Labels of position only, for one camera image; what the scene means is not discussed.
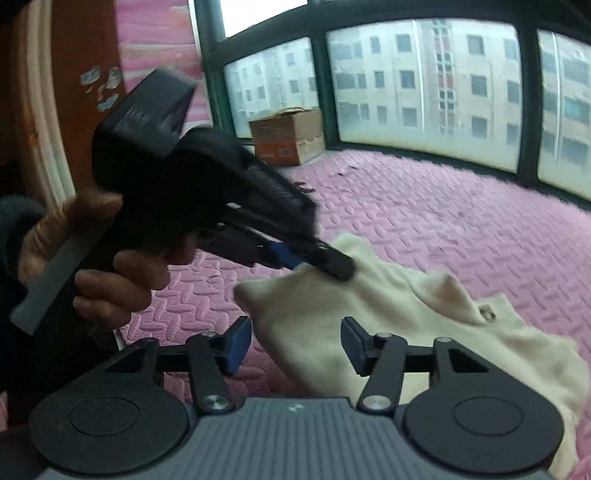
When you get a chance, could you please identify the brown wooden panel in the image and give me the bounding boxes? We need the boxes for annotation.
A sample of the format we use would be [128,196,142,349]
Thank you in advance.
[52,0,122,190]

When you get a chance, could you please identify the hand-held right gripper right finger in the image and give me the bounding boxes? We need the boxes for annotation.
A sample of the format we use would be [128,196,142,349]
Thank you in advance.
[341,316,491,413]

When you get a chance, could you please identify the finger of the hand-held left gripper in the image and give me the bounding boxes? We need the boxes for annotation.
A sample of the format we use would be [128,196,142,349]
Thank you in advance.
[214,225,304,270]
[228,202,356,282]

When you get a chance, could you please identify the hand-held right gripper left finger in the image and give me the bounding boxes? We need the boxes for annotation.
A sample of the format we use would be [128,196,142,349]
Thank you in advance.
[104,316,253,414]

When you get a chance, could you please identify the green window frame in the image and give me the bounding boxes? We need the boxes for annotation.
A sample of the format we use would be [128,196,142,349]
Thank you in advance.
[189,0,591,202]

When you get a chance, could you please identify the white moulded frame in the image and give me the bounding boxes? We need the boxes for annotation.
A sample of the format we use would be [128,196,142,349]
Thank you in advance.
[24,0,77,206]

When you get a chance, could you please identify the pink foam floor mat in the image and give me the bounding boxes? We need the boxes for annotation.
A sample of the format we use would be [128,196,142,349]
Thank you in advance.
[0,148,591,480]

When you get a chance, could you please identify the cream pants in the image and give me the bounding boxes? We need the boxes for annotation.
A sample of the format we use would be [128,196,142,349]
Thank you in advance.
[233,232,584,480]

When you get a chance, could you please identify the apartment building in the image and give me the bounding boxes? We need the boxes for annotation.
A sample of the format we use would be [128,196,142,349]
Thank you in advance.
[224,18,591,185]

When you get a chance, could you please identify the person's left hand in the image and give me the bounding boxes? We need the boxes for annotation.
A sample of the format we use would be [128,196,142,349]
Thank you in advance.
[18,190,197,330]

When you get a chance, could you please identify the pink wall covering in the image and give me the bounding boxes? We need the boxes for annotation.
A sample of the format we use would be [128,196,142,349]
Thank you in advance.
[115,0,218,134]

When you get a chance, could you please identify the person's left forearm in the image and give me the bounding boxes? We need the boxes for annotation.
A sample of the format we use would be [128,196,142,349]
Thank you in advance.
[0,194,48,305]

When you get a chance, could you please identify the brown cardboard box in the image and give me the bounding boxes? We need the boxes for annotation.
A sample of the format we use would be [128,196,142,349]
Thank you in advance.
[249,107,326,167]

